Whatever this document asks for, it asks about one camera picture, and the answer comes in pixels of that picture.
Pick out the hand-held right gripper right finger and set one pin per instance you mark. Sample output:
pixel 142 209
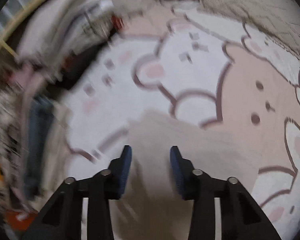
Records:
pixel 177 172

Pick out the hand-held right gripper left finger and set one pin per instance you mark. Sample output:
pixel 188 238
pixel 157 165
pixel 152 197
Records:
pixel 122 170

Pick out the khaki shorts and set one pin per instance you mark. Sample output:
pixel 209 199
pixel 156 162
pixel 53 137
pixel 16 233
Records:
pixel 152 135

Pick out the stack of folded clothes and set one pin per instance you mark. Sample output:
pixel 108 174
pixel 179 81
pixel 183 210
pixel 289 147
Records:
pixel 65 42

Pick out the blue folded towel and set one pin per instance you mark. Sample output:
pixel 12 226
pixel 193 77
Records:
pixel 38 140

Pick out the bear printed bed sheet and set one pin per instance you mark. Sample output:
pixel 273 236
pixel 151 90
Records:
pixel 190 80

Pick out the orange object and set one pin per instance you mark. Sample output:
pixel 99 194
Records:
pixel 17 217

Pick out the grey folded cloth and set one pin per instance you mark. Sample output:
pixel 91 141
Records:
pixel 45 30

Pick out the beige textured pillow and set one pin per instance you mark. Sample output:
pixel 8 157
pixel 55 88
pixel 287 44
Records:
pixel 252 5

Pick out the wooden bedside shelf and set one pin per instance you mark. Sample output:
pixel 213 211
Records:
pixel 5 28

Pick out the grey curtain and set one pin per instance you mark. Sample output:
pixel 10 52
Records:
pixel 12 12

